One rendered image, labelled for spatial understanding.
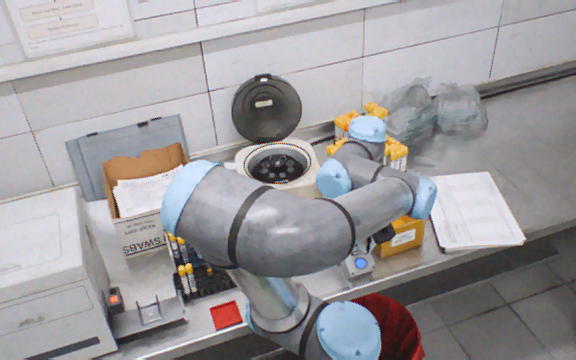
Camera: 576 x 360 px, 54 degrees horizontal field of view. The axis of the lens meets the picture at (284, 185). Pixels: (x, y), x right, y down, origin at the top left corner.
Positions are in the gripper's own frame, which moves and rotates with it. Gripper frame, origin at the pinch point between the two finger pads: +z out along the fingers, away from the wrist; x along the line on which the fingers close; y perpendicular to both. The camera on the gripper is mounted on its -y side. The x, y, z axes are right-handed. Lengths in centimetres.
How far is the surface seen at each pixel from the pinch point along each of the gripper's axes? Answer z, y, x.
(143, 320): 9, 8, 54
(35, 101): -22, 68, 69
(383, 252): 10.2, 7.2, -8.6
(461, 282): 73, 35, -60
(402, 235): 6.2, 7.4, -14.0
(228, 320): 12.6, 3.2, 34.9
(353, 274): 7.8, 1.3, 2.7
